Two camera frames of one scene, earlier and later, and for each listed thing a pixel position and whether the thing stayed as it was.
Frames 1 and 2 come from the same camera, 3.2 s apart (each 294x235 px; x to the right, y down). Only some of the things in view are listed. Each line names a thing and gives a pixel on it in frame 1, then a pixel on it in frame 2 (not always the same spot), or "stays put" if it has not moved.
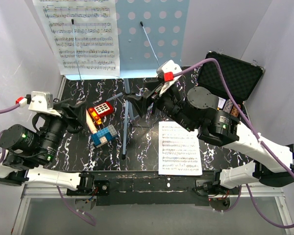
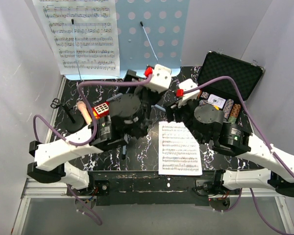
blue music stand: x=151 y=33 stays put
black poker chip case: x=241 y=76 stays put
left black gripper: x=77 y=111 to x=131 y=89
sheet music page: x=179 y=150 stays put
